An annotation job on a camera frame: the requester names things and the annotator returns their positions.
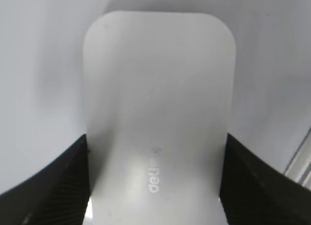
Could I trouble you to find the white whiteboard eraser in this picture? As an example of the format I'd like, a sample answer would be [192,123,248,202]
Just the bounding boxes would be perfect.
[83,11,236,225]

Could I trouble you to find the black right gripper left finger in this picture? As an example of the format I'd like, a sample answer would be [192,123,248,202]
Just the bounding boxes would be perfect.
[0,135,90,225]

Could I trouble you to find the white board with grey frame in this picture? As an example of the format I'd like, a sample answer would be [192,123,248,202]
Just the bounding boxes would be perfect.
[0,0,311,192]

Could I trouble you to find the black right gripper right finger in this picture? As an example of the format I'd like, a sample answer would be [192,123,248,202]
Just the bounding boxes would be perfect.
[220,134,311,225]

